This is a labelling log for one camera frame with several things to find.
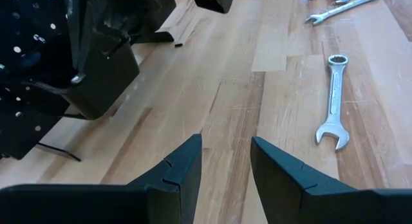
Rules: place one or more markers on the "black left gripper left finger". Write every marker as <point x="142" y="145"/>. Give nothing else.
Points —
<point x="174" y="185"/>

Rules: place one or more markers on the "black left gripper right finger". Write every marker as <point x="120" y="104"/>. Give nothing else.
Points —
<point x="289" y="198"/>

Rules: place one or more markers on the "small black peg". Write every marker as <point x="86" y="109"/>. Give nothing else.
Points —
<point x="179" y="45"/>

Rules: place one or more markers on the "large black pegboard bin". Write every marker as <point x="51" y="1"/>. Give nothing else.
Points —
<point x="103" y="76"/>

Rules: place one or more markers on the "black perforated pegboard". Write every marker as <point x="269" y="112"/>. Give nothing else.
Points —
<point x="25" y="24"/>

